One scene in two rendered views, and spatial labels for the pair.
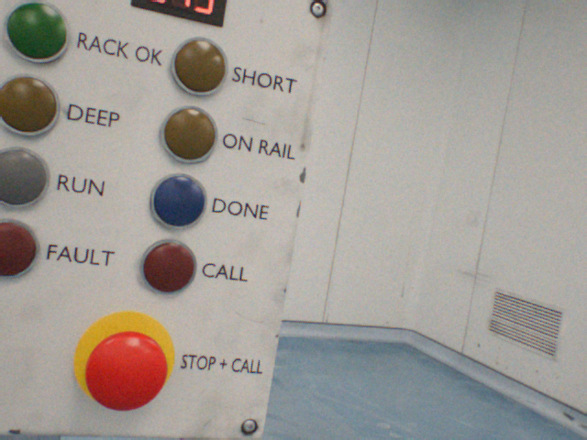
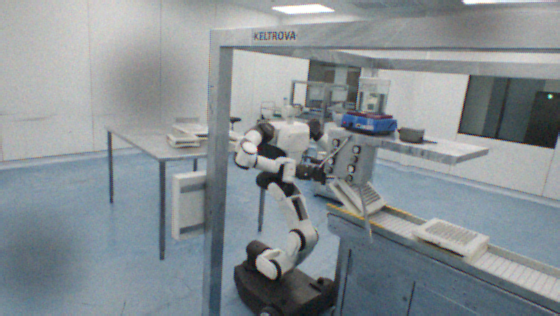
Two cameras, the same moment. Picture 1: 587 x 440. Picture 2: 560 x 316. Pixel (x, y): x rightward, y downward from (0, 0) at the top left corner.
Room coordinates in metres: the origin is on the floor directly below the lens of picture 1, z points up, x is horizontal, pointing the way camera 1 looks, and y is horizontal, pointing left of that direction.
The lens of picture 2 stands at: (1.66, -0.19, 1.56)
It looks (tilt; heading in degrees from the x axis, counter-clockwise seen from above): 14 degrees down; 153
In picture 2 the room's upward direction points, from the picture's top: 5 degrees clockwise
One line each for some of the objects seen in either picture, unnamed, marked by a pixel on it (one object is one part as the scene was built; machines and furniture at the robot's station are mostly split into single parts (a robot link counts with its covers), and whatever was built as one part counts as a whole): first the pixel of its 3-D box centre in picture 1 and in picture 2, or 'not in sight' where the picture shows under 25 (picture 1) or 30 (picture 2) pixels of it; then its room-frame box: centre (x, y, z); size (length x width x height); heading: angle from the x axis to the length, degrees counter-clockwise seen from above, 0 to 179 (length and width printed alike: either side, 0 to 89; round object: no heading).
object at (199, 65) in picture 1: (200, 66); not in sight; (0.34, 0.06, 1.10); 0.03 x 0.01 x 0.03; 108
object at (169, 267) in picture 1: (169, 267); not in sight; (0.34, 0.06, 0.99); 0.03 x 0.01 x 0.03; 108
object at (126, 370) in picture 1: (126, 362); not in sight; (0.33, 0.07, 0.94); 0.04 x 0.04 x 0.04; 18
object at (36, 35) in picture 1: (37, 30); not in sight; (0.32, 0.14, 1.10); 0.03 x 0.01 x 0.03; 108
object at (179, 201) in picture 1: (179, 201); not in sight; (0.34, 0.06, 1.03); 0.03 x 0.01 x 0.03; 108
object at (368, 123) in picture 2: not in sight; (367, 122); (0.33, 0.93, 1.37); 0.21 x 0.20 x 0.09; 108
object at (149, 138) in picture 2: not in sight; (183, 137); (-1.82, 0.42, 0.86); 1.50 x 1.10 x 0.04; 16
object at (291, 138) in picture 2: not in sight; (281, 142); (-0.28, 0.77, 1.14); 0.34 x 0.30 x 0.36; 107
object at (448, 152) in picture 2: not in sight; (404, 141); (0.49, 1.03, 1.31); 0.62 x 0.38 x 0.04; 18
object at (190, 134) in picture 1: (190, 134); not in sight; (0.34, 0.06, 1.07); 0.03 x 0.01 x 0.03; 108
